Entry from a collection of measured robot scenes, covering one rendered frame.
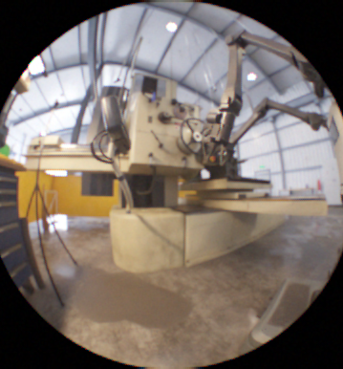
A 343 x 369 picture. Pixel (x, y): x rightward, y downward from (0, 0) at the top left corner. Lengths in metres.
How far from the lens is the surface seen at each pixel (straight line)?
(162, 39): 8.24
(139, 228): 1.20
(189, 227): 1.37
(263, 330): 0.67
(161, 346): 0.86
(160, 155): 1.21
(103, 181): 1.77
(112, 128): 0.62
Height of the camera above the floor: 0.79
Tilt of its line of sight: 4 degrees up
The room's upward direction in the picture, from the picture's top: straight up
